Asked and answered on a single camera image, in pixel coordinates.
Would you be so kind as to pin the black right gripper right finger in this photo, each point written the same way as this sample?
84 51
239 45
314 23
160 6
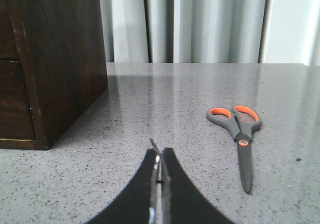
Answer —
181 201

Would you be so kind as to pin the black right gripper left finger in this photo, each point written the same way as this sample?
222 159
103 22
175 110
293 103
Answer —
137 202

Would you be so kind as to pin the wooden drawer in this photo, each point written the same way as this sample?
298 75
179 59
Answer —
8 44

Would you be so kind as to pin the dark wooden drawer cabinet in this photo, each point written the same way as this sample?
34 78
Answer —
59 73

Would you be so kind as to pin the white curtain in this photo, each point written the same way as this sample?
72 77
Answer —
212 31

